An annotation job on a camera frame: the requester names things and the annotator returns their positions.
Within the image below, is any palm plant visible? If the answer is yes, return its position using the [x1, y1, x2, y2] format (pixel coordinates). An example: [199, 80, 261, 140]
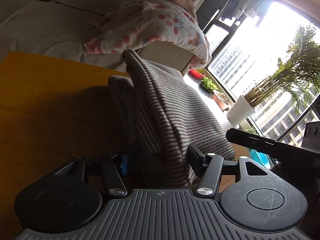
[244, 24, 320, 116]

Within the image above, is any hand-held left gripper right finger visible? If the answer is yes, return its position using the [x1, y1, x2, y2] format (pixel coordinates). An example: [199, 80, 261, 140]
[188, 144, 270, 200]

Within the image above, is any striped grey garment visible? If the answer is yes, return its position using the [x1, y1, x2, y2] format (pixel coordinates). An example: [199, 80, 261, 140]
[108, 49, 237, 189]

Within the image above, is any white ribbed plant pot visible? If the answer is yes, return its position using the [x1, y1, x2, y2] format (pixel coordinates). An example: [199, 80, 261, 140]
[226, 94, 257, 128]

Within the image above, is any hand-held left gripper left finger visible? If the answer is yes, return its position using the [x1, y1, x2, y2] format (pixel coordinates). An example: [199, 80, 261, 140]
[50, 152, 130, 198]

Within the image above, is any pink plant pot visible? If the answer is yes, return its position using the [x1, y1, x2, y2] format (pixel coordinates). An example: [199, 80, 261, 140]
[212, 90, 231, 112]

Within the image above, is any floral printed blanket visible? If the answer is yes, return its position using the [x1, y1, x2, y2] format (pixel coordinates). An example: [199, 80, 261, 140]
[84, 0, 212, 72]

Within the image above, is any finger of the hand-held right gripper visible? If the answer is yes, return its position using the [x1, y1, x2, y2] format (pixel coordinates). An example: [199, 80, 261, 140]
[226, 127, 308, 162]

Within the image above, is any beige box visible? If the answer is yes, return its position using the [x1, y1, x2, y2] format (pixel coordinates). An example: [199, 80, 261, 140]
[137, 41, 194, 77]

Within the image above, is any pot of green seedlings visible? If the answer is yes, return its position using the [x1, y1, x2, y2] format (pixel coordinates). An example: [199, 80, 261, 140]
[200, 77, 218, 93]

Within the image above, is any dark window frame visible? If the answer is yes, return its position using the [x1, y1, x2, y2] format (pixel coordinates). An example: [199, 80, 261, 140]
[202, 0, 320, 145]

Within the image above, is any grey sofa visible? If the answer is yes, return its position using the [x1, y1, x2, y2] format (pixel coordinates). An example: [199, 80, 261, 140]
[0, 0, 145, 73]

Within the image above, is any blue plastic basin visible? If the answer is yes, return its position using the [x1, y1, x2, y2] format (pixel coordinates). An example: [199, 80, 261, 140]
[246, 147, 272, 170]

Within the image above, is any red plant pot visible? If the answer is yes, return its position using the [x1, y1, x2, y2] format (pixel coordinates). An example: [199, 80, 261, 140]
[188, 68, 207, 81]

